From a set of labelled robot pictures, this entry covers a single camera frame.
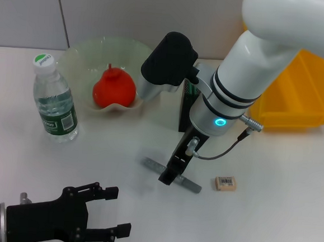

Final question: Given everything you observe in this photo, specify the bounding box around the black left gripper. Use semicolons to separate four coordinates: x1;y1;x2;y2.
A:
3;174;135;242

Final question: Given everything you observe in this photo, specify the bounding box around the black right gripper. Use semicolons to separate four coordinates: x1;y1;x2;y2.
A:
158;125;211;189

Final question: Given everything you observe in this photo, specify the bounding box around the grey marker pen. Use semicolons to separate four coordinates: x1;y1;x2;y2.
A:
139;156;204;194

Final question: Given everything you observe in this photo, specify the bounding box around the beige eraser with barcode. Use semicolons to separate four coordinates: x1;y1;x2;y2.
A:
214;175;237;192

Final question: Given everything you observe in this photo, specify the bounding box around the green toothbrush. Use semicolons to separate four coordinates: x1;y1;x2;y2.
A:
187;82;200;98

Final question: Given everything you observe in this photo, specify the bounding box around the red-orange toy orange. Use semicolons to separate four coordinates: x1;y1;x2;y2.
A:
91;62;139;111

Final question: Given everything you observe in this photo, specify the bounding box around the clear green-label water bottle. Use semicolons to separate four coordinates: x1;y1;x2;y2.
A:
27;51;85;145

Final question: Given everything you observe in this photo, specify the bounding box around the black mesh pen holder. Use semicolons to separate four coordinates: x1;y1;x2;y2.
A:
177;77;203;135

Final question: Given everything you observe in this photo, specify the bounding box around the pale green glass fruit plate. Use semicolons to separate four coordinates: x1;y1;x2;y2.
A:
53;32;168;123

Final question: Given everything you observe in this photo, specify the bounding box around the left gripper silver pin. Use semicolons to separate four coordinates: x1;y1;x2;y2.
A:
19;192;33;206

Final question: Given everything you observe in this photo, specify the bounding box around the yellow plastic storage bin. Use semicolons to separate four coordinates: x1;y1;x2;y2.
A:
234;20;324;136

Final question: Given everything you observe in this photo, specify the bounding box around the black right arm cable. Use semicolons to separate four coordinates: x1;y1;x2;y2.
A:
192;111;265;165

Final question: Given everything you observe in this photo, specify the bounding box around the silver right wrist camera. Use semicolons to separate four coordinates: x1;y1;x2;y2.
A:
138;29;204;105

